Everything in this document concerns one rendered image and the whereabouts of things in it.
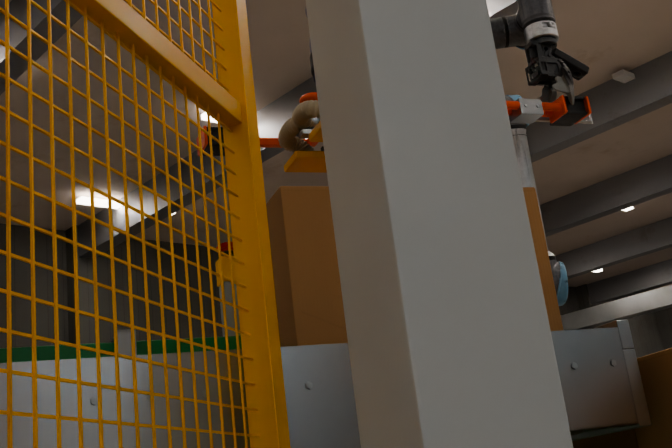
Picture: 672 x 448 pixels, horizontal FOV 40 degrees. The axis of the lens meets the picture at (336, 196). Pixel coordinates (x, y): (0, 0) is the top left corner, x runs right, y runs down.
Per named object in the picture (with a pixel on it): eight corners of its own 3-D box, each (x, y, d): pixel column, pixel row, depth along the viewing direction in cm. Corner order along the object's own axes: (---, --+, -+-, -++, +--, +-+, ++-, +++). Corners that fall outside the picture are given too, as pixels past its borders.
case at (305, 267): (301, 384, 176) (279, 185, 189) (248, 413, 211) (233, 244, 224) (571, 364, 197) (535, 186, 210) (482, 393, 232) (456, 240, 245)
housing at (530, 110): (522, 113, 240) (518, 97, 241) (508, 123, 246) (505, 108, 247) (545, 113, 242) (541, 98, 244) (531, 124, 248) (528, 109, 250)
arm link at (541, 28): (545, 37, 263) (564, 20, 254) (548, 53, 261) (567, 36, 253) (517, 35, 260) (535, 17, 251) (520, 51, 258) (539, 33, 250)
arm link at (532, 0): (545, -3, 266) (551, -22, 257) (553, 35, 262) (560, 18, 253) (512, 1, 266) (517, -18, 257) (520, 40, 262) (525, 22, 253)
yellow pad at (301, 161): (296, 157, 221) (294, 138, 223) (283, 173, 230) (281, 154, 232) (424, 159, 234) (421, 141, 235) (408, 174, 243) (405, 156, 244)
